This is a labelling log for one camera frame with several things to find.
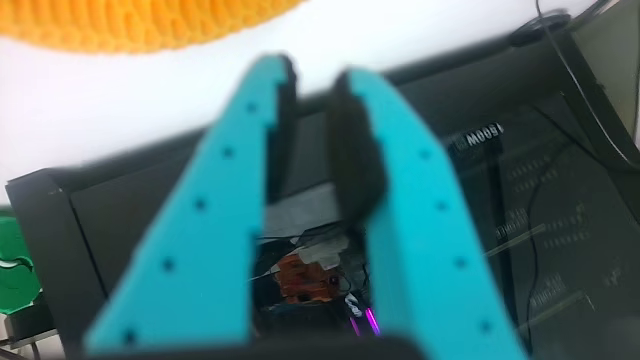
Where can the black computer case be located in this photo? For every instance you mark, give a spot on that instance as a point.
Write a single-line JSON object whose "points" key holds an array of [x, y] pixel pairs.
{"points": [[110, 215]]}

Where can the orange honeycomb bowl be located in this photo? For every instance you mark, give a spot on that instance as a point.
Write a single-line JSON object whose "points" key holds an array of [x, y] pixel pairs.
{"points": [[125, 25]]}

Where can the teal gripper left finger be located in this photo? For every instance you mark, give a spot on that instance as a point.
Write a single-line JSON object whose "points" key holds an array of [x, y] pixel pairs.
{"points": [[200, 240]]}

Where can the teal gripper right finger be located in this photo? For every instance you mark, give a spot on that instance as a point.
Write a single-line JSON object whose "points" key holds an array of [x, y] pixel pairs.
{"points": [[425, 250]]}

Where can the green plastic piece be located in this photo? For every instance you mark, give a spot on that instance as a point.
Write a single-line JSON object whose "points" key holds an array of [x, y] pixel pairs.
{"points": [[17, 270]]}

